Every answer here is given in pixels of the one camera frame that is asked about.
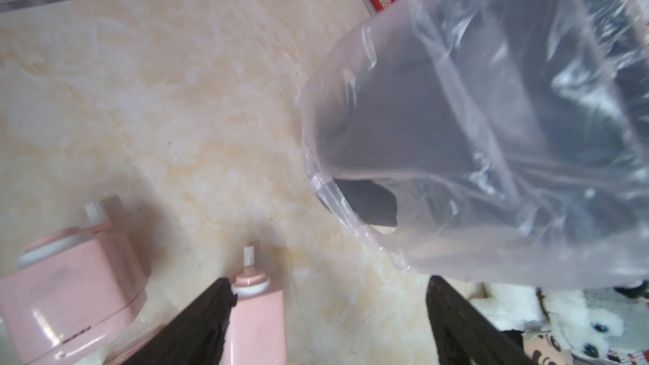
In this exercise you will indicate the husky plush toy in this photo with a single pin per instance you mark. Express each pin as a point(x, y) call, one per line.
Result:
point(598, 323)

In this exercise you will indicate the pink sharpener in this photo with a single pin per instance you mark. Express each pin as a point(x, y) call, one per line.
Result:
point(74, 291)
point(256, 333)

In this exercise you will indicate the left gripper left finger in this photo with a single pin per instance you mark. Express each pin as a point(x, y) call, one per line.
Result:
point(197, 335)

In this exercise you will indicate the lying cartoon boy doll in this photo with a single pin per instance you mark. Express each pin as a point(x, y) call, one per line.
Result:
point(543, 349)

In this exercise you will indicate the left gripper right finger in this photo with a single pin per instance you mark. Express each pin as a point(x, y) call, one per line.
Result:
point(462, 335)

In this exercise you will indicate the grey bin with plastic liner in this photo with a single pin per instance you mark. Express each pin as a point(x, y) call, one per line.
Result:
point(489, 140)

